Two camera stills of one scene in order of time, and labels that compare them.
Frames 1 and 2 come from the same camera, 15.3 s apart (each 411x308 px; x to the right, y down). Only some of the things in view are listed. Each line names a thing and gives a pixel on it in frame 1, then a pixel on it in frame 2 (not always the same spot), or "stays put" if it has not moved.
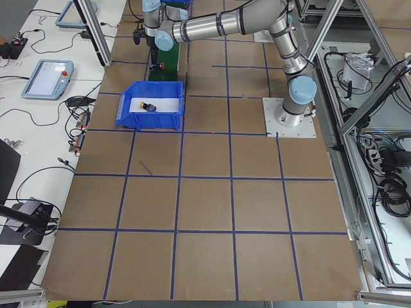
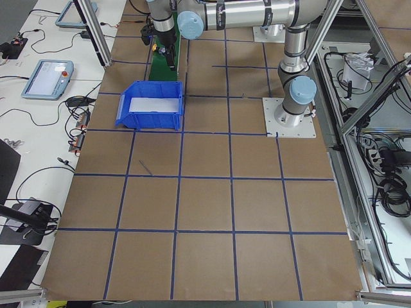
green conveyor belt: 170,58 stays put
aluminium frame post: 96,31 stays put
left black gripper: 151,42 → 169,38
